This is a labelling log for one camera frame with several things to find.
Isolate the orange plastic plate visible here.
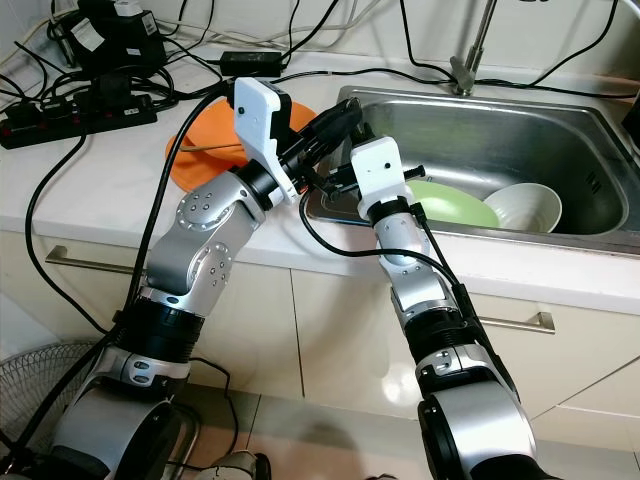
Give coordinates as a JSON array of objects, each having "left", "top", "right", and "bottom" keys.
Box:
[{"left": 165, "top": 125, "right": 243, "bottom": 193}]

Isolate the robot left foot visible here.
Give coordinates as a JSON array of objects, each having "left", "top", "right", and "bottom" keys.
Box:
[{"left": 210, "top": 450, "right": 271, "bottom": 480}]

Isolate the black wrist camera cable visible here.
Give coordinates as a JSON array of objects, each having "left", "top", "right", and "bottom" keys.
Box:
[
  {"left": 158, "top": 85, "right": 241, "bottom": 301},
  {"left": 300, "top": 195, "right": 471, "bottom": 321}
]

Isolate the black power strip cable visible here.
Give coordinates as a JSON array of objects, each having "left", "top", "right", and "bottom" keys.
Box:
[{"left": 40, "top": 135, "right": 111, "bottom": 331}]

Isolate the light green plate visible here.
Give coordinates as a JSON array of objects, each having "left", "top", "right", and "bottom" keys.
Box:
[{"left": 405, "top": 180, "right": 501, "bottom": 229}]

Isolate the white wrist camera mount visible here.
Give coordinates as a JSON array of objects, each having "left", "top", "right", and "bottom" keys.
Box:
[
  {"left": 233, "top": 77, "right": 301, "bottom": 191},
  {"left": 350, "top": 138, "right": 411, "bottom": 223}
]

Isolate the steel cabinet handle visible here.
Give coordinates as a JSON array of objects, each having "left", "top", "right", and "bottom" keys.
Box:
[
  {"left": 475, "top": 308, "right": 561, "bottom": 333},
  {"left": 45, "top": 245, "right": 161, "bottom": 277}
]

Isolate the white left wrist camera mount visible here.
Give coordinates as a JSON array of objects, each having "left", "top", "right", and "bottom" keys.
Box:
[{"left": 233, "top": 77, "right": 301, "bottom": 191}]

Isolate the thin black fan cable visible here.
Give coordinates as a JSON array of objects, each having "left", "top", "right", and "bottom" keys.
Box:
[{"left": 190, "top": 355, "right": 243, "bottom": 451}]

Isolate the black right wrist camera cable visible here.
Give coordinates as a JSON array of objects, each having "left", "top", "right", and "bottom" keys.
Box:
[{"left": 300, "top": 195, "right": 471, "bottom": 321}]

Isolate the black charger unit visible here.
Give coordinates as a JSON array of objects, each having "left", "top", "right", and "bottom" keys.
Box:
[{"left": 60, "top": 0, "right": 161, "bottom": 79}]

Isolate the stainless steel sink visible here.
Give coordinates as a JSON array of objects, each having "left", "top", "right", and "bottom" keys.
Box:
[{"left": 305, "top": 85, "right": 640, "bottom": 243}]

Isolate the black power adapter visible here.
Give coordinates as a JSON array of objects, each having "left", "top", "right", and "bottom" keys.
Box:
[{"left": 220, "top": 50, "right": 283, "bottom": 76}]

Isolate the grey floor fan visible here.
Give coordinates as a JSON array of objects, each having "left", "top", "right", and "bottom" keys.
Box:
[{"left": 0, "top": 340, "right": 111, "bottom": 471}]

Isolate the black power strip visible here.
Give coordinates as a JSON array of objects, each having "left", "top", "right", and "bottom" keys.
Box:
[{"left": 0, "top": 90, "right": 161, "bottom": 151}]

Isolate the steel faucet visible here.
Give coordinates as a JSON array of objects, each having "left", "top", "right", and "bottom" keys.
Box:
[{"left": 450, "top": 0, "right": 501, "bottom": 96}]

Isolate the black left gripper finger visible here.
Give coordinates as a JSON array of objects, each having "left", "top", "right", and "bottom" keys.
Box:
[
  {"left": 305, "top": 98, "right": 364, "bottom": 143},
  {"left": 315, "top": 132, "right": 359, "bottom": 166}
]

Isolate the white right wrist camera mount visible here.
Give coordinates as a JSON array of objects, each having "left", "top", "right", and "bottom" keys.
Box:
[{"left": 350, "top": 138, "right": 411, "bottom": 223}]

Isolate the black left wrist camera cable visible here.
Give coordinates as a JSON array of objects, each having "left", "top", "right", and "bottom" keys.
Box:
[{"left": 158, "top": 85, "right": 241, "bottom": 301}]

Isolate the white ceramic bowl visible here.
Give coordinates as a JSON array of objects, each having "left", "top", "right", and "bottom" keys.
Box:
[{"left": 482, "top": 183, "right": 564, "bottom": 236}]

